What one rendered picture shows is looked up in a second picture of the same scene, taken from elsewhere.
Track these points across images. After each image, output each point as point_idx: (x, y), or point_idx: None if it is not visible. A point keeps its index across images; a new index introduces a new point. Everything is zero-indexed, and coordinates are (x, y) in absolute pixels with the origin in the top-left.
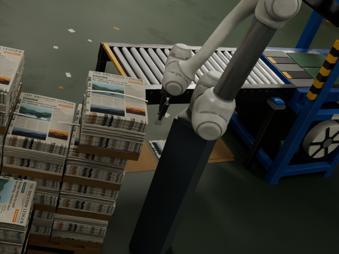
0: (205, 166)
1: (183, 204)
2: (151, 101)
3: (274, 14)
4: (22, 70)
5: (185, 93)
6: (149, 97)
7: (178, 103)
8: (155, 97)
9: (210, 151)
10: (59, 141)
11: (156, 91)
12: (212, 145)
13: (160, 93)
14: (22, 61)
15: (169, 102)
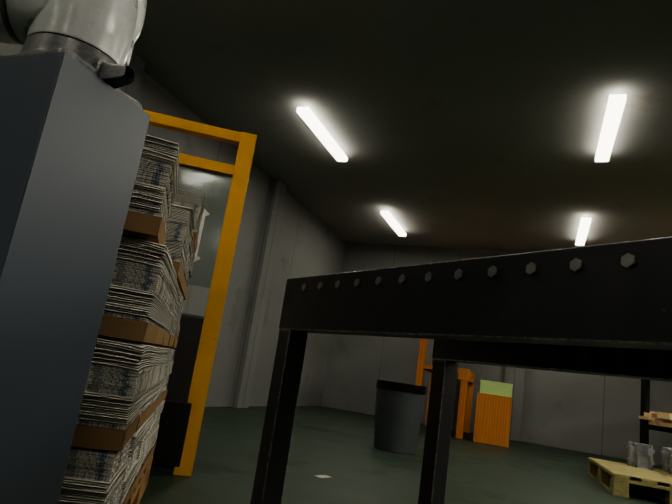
0: (0, 249)
1: None
2: (320, 318)
3: None
4: (178, 233)
5: (399, 288)
6: (318, 301)
7: (383, 328)
8: (328, 303)
9: (9, 164)
10: None
11: (330, 283)
12: (12, 132)
13: (338, 290)
14: (172, 211)
15: (359, 322)
